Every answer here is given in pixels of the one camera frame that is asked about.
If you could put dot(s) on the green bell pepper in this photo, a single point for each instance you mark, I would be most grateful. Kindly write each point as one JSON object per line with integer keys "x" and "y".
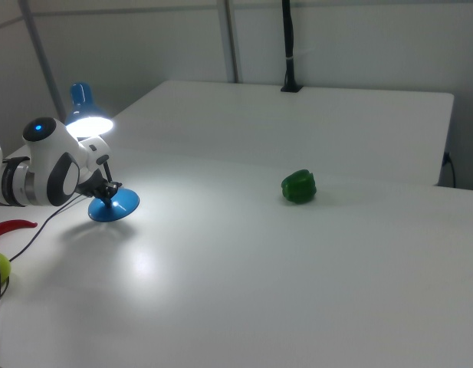
{"x": 299, "y": 186}

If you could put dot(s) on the tall black camera pole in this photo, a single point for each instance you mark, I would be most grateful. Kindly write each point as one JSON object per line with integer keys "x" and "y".
{"x": 290, "y": 46}

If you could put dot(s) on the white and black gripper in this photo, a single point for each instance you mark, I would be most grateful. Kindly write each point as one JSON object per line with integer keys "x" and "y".
{"x": 92, "y": 157}

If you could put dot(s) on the red chili pepper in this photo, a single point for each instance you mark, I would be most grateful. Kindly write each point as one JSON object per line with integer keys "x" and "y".
{"x": 10, "y": 226}

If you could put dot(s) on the green apple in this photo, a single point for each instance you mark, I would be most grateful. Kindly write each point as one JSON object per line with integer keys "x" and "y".
{"x": 2, "y": 268}

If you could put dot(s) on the blue desk lamp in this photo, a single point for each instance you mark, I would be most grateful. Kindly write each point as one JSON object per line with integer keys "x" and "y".
{"x": 117, "y": 203}

